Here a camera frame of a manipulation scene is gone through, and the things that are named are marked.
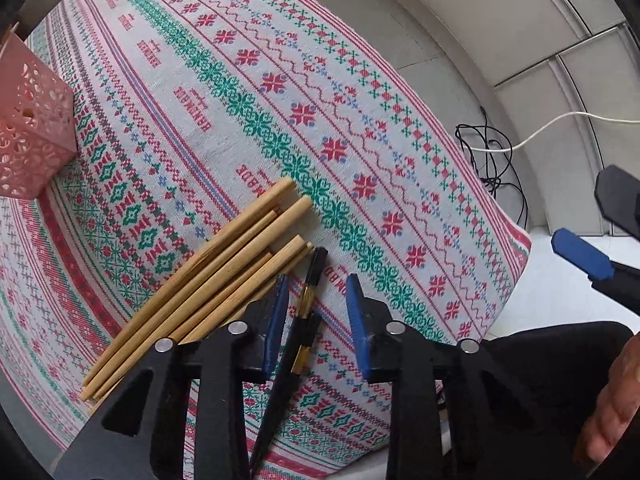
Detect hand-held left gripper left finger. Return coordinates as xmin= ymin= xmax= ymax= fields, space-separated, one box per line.
xmin=52 ymin=274 xmax=292 ymax=480

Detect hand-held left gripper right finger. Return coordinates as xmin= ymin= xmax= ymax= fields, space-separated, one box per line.
xmin=345 ymin=273 xmax=531 ymax=480

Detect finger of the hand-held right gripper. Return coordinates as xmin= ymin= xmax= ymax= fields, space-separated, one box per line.
xmin=551 ymin=228 xmax=640 ymax=313
xmin=594 ymin=165 xmax=640 ymax=242

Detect black chopstick with gold band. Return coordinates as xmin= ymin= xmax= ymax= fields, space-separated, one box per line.
xmin=247 ymin=246 xmax=328 ymax=471
xmin=250 ymin=312 xmax=323 ymax=467

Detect bundle of bamboo chopsticks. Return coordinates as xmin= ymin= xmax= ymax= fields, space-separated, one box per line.
xmin=79 ymin=176 xmax=315 ymax=403

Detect pink perforated utensil holder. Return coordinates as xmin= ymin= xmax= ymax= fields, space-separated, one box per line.
xmin=0 ymin=22 xmax=79 ymax=200

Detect person's right hand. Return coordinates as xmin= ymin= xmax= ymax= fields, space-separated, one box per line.
xmin=574 ymin=332 xmax=640 ymax=470

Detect black pants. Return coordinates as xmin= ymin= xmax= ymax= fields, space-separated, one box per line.
xmin=440 ymin=320 xmax=640 ymax=480

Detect white kitchen cabinet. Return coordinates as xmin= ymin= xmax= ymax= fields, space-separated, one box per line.
xmin=345 ymin=0 xmax=640 ymax=236

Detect patterned knit tablecloth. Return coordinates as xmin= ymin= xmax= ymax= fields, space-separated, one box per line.
xmin=0 ymin=0 xmax=533 ymax=480

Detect white cable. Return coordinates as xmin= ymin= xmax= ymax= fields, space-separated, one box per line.
xmin=472 ymin=111 xmax=640 ymax=154

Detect black cable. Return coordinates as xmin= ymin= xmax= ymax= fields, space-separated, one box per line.
xmin=454 ymin=106 xmax=531 ymax=227

